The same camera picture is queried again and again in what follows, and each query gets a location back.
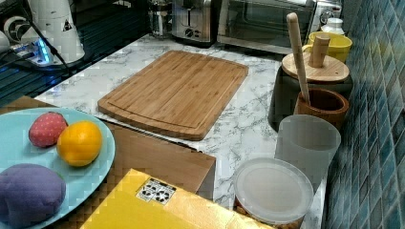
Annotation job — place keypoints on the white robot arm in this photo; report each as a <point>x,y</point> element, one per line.
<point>43,30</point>

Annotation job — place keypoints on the silver two-slot toaster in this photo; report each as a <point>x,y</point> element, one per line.
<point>196,21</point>

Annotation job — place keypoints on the silver toaster oven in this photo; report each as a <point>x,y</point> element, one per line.
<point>262,24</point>

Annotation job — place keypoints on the bamboo cutting board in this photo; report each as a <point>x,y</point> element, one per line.
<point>181,94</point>

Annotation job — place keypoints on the wooden tray box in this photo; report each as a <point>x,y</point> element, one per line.
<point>183,167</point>

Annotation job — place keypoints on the clear jar with plastic lid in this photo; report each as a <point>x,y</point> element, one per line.
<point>273,192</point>

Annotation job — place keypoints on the yellow cereal box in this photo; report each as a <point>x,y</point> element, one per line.
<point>140,201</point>

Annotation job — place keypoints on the frosted grey plastic cup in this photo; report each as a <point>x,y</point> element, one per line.
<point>309,143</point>

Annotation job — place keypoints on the silver kettle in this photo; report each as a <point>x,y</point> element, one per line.
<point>159,12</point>

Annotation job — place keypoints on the wooden mortar with pestle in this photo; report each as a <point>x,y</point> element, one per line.
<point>311,69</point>

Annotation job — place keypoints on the yellow toy lemon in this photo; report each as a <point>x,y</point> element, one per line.
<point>80,143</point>

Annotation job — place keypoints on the yellow mug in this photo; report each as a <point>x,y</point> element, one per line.
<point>339,46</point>

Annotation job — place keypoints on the red toy strawberry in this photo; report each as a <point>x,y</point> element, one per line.
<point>46,129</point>

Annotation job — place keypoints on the small white-capped bottle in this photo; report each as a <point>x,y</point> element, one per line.
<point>334,25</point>

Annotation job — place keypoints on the purple toy fruit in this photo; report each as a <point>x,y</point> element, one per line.
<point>30,193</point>

